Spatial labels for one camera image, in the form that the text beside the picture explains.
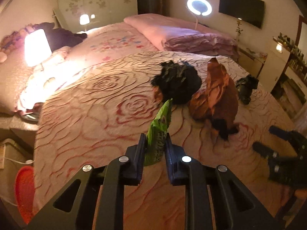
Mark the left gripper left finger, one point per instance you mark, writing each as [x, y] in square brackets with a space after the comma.
[94, 197]

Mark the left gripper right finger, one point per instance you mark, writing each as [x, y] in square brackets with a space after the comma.
[214, 197]

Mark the green snack wrapper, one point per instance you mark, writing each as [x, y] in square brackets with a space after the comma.
[157, 134]

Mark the red plastic laundry basket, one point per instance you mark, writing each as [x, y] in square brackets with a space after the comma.
[24, 192]

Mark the small black plastic bag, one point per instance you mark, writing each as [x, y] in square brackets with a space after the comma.
[245, 87]

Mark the brown bedside cabinet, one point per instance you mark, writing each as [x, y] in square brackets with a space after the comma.
[13, 158]

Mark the brown crumpled paper bag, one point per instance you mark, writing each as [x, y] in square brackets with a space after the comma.
[218, 102]

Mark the black crumpled plastic bag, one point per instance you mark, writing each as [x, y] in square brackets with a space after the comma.
[177, 82]

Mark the pink floral bed sheet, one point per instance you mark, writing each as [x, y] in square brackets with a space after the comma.
[68, 64]

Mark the lit white table lamp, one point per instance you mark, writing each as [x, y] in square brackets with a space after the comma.
[36, 48]

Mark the dark purple clothing heap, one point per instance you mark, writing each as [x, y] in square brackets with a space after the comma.
[59, 37]

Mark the folded pink duvet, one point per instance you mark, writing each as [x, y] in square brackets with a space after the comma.
[172, 34]

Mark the small far bedside lamp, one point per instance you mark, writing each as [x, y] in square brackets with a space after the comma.
[84, 21]

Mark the brown plush toy pile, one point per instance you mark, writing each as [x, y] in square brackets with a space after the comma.
[14, 41]

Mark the floral sliding wardrobe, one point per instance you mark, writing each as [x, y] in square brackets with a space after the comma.
[101, 12]

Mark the wall mounted black television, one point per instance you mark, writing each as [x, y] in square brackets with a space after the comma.
[250, 11]

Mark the white ring light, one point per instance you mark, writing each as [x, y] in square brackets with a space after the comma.
[199, 8]

